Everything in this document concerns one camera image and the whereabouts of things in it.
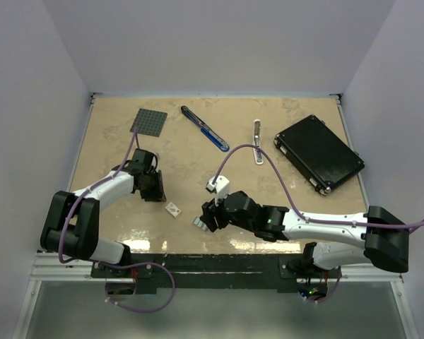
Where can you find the black ribbed case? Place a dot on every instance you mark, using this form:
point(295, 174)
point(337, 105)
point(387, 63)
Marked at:
point(321, 157)

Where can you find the blue black stapler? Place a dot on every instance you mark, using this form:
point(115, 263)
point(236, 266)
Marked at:
point(206, 130)

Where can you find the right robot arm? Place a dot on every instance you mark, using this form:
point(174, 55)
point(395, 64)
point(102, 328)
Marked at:
point(375, 237)

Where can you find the white stapler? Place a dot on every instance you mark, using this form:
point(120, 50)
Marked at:
point(256, 142)

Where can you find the white staple box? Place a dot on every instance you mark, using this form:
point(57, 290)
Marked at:
point(172, 209)

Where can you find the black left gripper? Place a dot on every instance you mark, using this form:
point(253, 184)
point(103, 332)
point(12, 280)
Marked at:
point(158, 193)

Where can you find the grey staple tray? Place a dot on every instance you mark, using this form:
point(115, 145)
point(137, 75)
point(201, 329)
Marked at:
point(200, 224)

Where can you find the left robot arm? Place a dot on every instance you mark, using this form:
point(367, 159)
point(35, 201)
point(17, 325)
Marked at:
point(71, 227)

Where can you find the grey studded baseplate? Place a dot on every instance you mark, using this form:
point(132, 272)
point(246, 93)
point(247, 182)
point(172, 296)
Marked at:
point(149, 122)

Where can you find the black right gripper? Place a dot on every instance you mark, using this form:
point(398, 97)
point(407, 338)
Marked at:
point(210, 211)

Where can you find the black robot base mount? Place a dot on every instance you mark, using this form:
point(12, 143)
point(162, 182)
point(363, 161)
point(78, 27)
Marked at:
point(277, 272)

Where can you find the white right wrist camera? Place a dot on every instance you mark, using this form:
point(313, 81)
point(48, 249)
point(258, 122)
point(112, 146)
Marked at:
point(220, 187)

